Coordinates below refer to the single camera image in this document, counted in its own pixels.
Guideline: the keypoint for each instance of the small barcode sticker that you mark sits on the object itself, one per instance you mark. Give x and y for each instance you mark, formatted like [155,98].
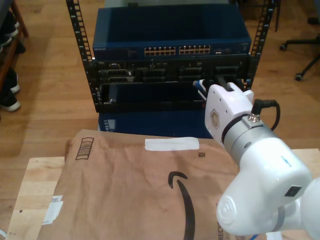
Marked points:
[57,198]

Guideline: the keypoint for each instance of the white tape scrap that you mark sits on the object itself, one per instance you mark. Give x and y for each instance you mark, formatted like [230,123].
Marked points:
[3,232]

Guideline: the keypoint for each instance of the black rack server unit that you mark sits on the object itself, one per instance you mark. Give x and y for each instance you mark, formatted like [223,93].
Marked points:
[155,72]

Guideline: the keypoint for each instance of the dark blue box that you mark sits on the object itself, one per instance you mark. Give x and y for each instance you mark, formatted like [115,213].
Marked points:
[150,122]

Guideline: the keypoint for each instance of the white paper sheet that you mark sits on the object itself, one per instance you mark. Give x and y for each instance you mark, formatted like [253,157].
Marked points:
[273,236]

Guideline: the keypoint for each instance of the dark shoe white sole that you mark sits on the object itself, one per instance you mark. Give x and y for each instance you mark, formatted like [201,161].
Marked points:
[15,47]
[8,22]
[12,83]
[11,105]

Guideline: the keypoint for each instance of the black open rack tray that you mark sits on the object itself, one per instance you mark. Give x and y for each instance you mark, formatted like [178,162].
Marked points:
[150,92]

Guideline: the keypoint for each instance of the blue network switch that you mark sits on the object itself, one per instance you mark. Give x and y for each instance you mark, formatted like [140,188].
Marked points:
[170,27]

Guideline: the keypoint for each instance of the dark furniture leg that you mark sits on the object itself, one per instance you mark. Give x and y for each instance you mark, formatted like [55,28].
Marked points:
[277,15]

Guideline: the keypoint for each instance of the brown packing paper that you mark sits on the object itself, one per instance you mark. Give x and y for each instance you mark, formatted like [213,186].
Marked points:
[120,190]

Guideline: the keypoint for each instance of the black metal rack frame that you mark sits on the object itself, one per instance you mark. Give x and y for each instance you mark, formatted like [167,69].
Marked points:
[76,25]

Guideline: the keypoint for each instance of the small black device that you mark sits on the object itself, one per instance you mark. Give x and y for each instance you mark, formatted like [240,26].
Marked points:
[133,5]

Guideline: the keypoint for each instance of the brown wooden shoe rack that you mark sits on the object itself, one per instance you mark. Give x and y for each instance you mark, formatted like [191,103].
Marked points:
[21,17]

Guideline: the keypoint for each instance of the white tape strip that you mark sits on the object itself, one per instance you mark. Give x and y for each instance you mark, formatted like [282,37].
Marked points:
[172,144]

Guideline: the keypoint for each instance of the white paper label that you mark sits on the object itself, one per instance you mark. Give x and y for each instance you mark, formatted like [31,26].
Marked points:
[53,212]

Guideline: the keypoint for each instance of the black office chair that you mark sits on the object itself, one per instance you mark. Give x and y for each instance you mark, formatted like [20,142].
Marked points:
[303,41]

